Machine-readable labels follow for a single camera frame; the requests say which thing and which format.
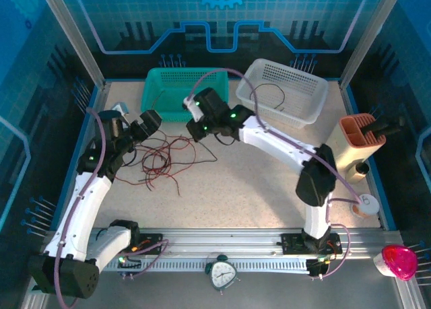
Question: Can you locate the teal plastic basket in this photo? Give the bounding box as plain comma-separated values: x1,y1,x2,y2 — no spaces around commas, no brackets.
140,67,230,123

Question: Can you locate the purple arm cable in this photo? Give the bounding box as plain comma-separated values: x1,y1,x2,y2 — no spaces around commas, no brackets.
55,107,169,308
188,68,370,280

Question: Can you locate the aluminium frame post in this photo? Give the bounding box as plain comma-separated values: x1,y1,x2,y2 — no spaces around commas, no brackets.
36,0,108,88
338,0,407,90

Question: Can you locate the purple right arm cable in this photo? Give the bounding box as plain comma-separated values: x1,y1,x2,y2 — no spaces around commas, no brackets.
188,68,370,280

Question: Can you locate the small circuit board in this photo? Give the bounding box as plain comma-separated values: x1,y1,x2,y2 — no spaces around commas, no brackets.
117,253,142,276
306,254,333,278

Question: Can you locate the pink dome lamp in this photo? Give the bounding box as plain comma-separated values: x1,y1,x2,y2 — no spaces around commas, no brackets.
372,244,419,282

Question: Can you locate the white plastic basket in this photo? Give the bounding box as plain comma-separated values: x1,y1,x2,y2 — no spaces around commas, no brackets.
234,58,329,130

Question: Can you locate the black knife handle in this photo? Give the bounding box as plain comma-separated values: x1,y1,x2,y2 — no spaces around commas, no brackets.
367,116,407,138
362,118,391,134

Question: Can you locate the white slotted cable duct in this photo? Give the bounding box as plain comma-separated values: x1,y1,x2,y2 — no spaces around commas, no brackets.
100,257,312,273

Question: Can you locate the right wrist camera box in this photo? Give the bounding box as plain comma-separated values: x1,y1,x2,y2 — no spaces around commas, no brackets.
183,98,202,122

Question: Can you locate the beige holder with orange top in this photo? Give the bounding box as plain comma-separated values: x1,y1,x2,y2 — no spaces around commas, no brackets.
331,112,387,185

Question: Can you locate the white round lid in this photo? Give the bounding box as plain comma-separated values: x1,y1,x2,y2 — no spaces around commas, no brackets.
357,193,380,216

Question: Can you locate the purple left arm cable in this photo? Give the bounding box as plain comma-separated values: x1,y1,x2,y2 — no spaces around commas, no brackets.
55,107,169,308

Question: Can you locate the green alarm clock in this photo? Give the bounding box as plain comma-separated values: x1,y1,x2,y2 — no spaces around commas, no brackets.
204,253,242,296

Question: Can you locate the aluminium rail beam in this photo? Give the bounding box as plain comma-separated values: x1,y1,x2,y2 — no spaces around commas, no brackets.
43,227,401,260

